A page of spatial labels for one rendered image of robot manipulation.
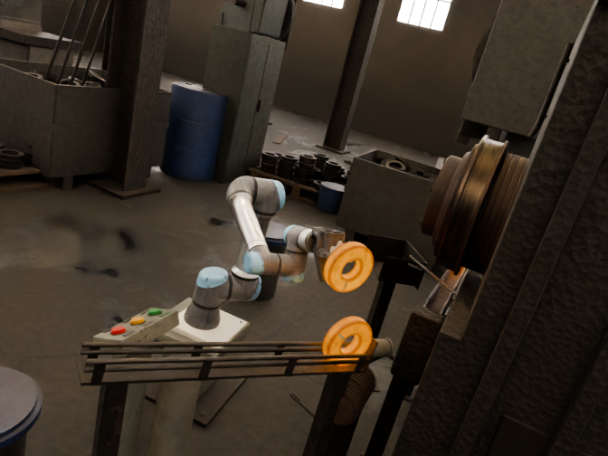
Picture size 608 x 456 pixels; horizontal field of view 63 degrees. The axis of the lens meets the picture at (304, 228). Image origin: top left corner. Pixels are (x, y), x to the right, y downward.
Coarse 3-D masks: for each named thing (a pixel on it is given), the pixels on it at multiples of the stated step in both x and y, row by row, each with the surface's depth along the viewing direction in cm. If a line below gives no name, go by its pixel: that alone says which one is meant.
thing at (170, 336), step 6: (186, 300) 224; (180, 306) 219; (186, 306) 220; (240, 318) 221; (246, 330) 218; (162, 336) 197; (168, 336) 196; (174, 336) 197; (180, 336) 198; (240, 336) 212; (204, 354) 192; (210, 354) 192; (216, 354) 193; (222, 354) 198
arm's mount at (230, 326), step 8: (184, 312) 210; (224, 312) 219; (184, 320) 205; (224, 320) 213; (232, 320) 215; (240, 320) 217; (176, 328) 199; (184, 328) 199; (192, 328) 201; (216, 328) 206; (224, 328) 208; (232, 328) 209; (240, 328) 211; (192, 336) 198; (200, 336) 198; (208, 336) 200; (216, 336) 201; (224, 336) 203; (232, 336) 204
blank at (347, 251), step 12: (336, 252) 142; (348, 252) 142; (360, 252) 144; (336, 264) 141; (360, 264) 147; (372, 264) 148; (324, 276) 145; (336, 276) 143; (348, 276) 148; (360, 276) 148; (336, 288) 146; (348, 288) 148
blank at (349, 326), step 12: (336, 324) 142; (348, 324) 141; (360, 324) 143; (336, 336) 140; (348, 336) 143; (360, 336) 145; (324, 348) 143; (336, 348) 142; (348, 348) 148; (360, 348) 148
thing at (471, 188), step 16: (480, 144) 151; (496, 144) 154; (480, 160) 148; (464, 176) 146; (480, 176) 146; (464, 192) 146; (480, 192) 144; (464, 208) 146; (448, 224) 148; (464, 224) 146; (448, 240) 151; (448, 256) 155
